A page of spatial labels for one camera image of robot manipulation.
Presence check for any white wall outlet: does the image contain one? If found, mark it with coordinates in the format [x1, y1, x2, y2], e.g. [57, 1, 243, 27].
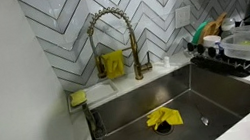
[175, 5, 191, 28]

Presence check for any yellow glove in sink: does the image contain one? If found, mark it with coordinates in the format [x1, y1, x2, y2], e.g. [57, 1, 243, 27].
[146, 106, 183, 130]

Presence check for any yellow green sponge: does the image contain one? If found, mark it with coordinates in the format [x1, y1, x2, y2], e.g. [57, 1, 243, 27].
[69, 90, 87, 107]

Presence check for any gold spring kitchen faucet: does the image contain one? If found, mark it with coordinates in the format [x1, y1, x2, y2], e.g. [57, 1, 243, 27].
[87, 7, 153, 80]

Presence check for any steel dish drying rack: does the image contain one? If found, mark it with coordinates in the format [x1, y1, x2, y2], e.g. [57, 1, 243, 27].
[187, 42, 250, 78]

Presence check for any stainless steel sink basin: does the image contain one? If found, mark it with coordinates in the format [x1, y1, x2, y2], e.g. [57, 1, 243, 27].
[91, 64, 250, 140]

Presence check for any metal spoon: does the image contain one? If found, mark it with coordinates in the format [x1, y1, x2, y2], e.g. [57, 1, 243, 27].
[194, 103, 209, 126]

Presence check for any white mug blue handle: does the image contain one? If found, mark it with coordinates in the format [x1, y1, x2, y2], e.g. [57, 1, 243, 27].
[203, 35, 221, 51]

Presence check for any white sponge tray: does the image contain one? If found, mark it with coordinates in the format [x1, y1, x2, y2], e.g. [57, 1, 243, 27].
[67, 80, 118, 114]

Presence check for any yellow glove on faucet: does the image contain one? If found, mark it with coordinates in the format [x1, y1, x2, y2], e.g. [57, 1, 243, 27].
[102, 50, 125, 79]

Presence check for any wooden cutting board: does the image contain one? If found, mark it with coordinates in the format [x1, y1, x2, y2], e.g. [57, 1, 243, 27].
[198, 12, 227, 44]

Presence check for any sink drain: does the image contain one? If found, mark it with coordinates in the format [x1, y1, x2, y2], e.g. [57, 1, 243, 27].
[155, 121, 174, 136]

